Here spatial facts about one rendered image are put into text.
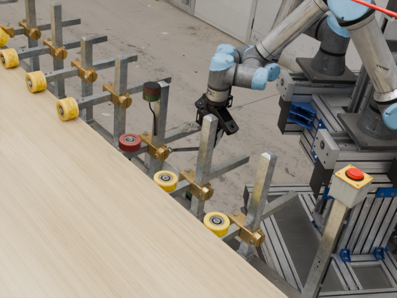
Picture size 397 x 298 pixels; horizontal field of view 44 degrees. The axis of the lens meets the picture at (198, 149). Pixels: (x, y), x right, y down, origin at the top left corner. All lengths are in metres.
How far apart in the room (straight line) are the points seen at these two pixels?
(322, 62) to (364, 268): 1.01
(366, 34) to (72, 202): 1.01
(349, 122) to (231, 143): 1.72
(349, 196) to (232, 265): 0.38
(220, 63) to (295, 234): 1.24
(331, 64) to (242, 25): 3.03
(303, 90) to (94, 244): 1.22
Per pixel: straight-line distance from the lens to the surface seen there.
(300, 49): 4.70
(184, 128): 1.98
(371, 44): 1.57
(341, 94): 2.32
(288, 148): 3.60
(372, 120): 1.84
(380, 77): 1.62
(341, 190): 1.28
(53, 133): 1.85
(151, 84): 1.71
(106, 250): 1.40
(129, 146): 1.79
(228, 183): 3.14
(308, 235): 2.61
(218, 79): 1.62
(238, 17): 5.21
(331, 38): 2.20
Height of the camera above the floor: 1.92
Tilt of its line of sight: 34 degrees down
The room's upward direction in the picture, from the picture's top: 8 degrees clockwise
